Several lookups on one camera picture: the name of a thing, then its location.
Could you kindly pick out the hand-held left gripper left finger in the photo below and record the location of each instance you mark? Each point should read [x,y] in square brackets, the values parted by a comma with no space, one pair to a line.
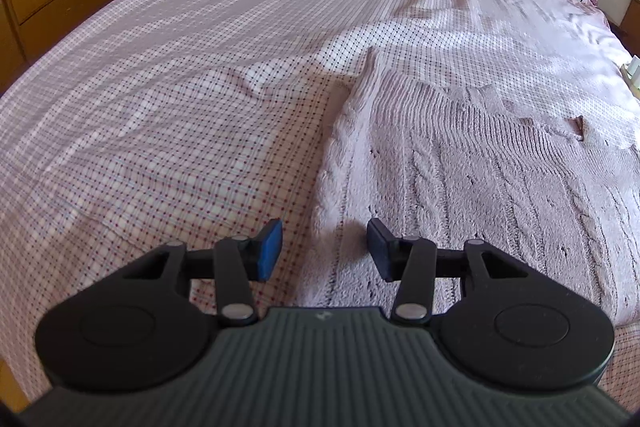
[270,249]

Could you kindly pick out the pink checked bed sheet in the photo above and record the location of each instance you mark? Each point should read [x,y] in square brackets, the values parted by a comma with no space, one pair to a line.
[200,57]

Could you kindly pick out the brown wooden cabinet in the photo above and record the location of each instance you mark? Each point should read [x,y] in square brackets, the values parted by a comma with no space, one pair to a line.
[632,14]

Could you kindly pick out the power strip with white chargers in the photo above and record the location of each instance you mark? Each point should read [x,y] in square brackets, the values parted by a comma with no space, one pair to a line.
[634,72]

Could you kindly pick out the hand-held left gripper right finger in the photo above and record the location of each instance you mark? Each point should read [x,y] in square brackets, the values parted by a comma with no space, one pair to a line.
[379,249]

